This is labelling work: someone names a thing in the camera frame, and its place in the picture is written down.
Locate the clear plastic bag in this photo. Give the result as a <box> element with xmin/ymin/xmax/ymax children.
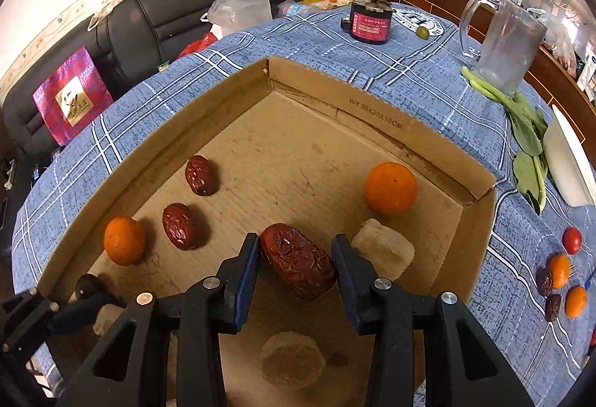
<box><xmin>200</xmin><ymin>0</ymin><xmax>273</xmax><ymax>38</ymax></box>

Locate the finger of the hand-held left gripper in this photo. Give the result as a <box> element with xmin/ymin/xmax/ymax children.
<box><xmin>0</xmin><ymin>287</ymin><xmax>127</xmax><ymax>356</ymax></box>

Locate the large orange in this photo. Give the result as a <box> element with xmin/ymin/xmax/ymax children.
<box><xmin>364</xmin><ymin>161</ymin><xmax>417</xmax><ymax>216</ymax></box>

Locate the red cherry tomato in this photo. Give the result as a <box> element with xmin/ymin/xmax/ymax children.
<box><xmin>562</xmin><ymin>226</ymin><xmax>584</xmax><ymax>255</ymax></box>

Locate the dark date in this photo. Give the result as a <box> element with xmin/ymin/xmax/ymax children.
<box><xmin>74</xmin><ymin>274</ymin><xmax>109</xmax><ymax>302</ymax></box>

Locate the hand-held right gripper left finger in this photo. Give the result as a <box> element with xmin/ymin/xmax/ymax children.
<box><xmin>56</xmin><ymin>232</ymin><xmax>261</xmax><ymax>407</ymax></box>

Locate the red plastic bag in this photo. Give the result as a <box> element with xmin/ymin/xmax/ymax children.
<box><xmin>176</xmin><ymin>32</ymin><xmax>219</xmax><ymax>60</ymax></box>

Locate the brown cardboard box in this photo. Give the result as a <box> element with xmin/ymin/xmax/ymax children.
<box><xmin>36</xmin><ymin>55</ymin><xmax>498</xmax><ymax>407</ymax></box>

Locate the beige cake cylinder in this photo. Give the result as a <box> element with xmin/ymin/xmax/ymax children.
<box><xmin>351</xmin><ymin>218</ymin><xmax>416</xmax><ymax>281</ymax></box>

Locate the round beige sugarcane piece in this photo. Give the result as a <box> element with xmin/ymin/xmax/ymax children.
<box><xmin>260</xmin><ymin>331</ymin><xmax>327</xmax><ymax>390</ymax></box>

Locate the green leafy vegetable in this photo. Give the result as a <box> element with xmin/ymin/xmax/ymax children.
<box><xmin>460</xmin><ymin>66</ymin><xmax>550</xmax><ymax>214</ymax></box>

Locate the white bowl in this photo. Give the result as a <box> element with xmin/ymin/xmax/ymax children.
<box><xmin>542</xmin><ymin>104</ymin><xmax>596</xmax><ymax>207</ymax></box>

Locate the small orange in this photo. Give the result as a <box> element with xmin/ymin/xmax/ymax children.
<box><xmin>547</xmin><ymin>253</ymin><xmax>572</xmax><ymax>289</ymax></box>
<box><xmin>103</xmin><ymin>216</ymin><xmax>146</xmax><ymax>267</ymax></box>
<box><xmin>564</xmin><ymin>285</ymin><xmax>589</xmax><ymax>319</ymax></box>

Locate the small white cake cube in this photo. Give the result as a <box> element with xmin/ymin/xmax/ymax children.
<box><xmin>92</xmin><ymin>305</ymin><xmax>124</xmax><ymax>339</ymax></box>

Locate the black red-label encoder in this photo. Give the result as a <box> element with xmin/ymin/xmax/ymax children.
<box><xmin>341</xmin><ymin>0</ymin><xmax>394</xmax><ymax>45</ymax></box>

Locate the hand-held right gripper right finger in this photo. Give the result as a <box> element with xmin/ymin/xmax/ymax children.
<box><xmin>330</xmin><ymin>234</ymin><xmax>536</xmax><ymax>407</ymax></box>

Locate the large wrinkled red date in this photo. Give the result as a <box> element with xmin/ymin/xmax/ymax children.
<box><xmin>259</xmin><ymin>223</ymin><xmax>337</xmax><ymax>302</ymax></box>

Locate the clear glass pitcher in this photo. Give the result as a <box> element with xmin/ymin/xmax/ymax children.
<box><xmin>459</xmin><ymin>0</ymin><xmax>548</xmax><ymax>93</ymax></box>

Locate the purple gift bag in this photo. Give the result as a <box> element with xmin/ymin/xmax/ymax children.
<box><xmin>32</xmin><ymin>46</ymin><xmax>115</xmax><ymax>146</ymax></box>

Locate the black leather sofa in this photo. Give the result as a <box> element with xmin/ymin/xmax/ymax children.
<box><xmin>0</xmin><ymin>0</ymin><xmax>329</xmax><ymax>184</ymax></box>

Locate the blue plaid tablecloth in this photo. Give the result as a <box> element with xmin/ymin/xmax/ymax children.
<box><xmin>12</xmin><ymin>2</ymin><xmax>596</xmax><ymax>407</ymax></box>

